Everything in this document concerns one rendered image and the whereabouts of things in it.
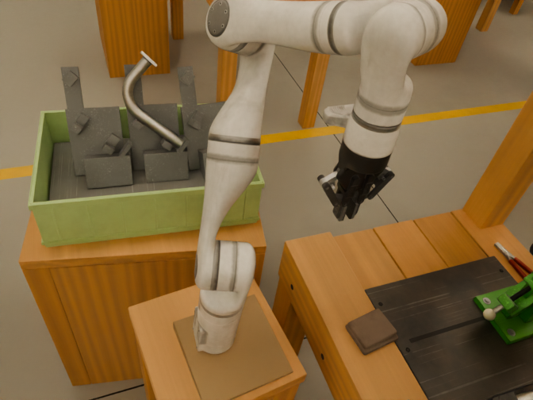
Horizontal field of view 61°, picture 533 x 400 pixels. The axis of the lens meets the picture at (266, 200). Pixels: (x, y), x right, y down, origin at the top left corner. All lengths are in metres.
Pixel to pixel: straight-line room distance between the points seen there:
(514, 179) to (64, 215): 1.20
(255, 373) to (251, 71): 0.64
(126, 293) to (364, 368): 0.76
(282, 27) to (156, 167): 0.84
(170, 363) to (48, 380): 1.05
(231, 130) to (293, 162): 2.15
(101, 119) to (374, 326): 0.96
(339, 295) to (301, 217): 1.44
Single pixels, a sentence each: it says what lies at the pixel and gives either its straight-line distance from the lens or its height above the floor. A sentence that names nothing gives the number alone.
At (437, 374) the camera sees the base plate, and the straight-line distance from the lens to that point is 1.14.
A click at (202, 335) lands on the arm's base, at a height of 0.95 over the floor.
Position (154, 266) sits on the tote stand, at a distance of 1.39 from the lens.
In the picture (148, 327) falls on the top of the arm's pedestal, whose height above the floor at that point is 0.85.
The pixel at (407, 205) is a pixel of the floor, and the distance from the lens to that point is 2.85.
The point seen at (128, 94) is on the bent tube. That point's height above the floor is 1.09.
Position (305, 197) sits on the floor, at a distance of 2.69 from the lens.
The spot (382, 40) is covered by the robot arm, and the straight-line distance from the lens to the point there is 0.57.
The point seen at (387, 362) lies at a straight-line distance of 1.11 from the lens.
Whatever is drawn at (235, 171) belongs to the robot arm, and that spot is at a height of 1.32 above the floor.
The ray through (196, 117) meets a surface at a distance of 1.44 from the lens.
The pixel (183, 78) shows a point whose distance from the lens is 1.42.
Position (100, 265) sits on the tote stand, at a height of 0.75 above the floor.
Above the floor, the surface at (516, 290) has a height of 1.00.
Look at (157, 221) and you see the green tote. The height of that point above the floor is 0.84.
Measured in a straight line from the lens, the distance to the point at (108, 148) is 1.42.
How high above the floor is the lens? 1.83
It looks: 44 degrees down
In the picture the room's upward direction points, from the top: 9 degrees clockwise
